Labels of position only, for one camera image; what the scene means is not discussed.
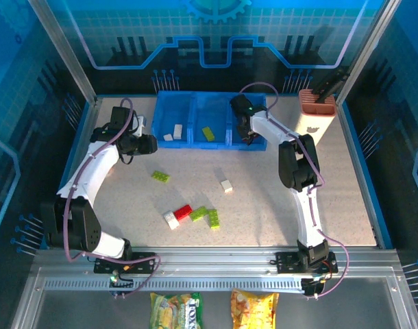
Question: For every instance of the long white lego brick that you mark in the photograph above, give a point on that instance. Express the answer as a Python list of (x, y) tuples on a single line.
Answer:
[(177, 131)]

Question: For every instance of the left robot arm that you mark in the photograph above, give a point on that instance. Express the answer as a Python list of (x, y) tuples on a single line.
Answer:
[(92, 168)]

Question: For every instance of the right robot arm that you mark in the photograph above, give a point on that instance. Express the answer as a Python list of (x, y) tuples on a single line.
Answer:
[(298, 164)]

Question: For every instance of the thin green lego plate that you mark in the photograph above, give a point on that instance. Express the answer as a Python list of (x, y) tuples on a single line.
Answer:
[(160, 176)]

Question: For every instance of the white and brown container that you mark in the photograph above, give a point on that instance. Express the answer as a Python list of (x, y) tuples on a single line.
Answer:
[(311, 123)]

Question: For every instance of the red lego brick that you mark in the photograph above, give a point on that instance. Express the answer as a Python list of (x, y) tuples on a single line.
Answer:
[(183, 212)]

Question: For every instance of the black utensil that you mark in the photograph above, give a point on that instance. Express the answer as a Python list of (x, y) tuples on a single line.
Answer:
[(329, 87)]

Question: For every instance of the green snack bag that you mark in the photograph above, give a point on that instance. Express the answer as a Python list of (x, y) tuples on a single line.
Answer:
[(176, 310)]

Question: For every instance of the yellow snack bag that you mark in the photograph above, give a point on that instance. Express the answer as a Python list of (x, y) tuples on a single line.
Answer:
[(253, 308)]

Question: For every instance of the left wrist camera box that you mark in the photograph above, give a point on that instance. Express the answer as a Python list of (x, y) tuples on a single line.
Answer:
[(139, 125)]

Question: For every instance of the aluminium frame post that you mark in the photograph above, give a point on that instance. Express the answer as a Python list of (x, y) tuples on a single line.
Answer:
[(365, 51), (63, 51)]

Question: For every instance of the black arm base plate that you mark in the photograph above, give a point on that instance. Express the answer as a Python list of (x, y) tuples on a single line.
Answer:
[(288, 262), (140, 260)]

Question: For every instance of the aluminium frame rail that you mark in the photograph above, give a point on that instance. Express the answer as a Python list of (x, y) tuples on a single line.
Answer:
[(212, 260)]

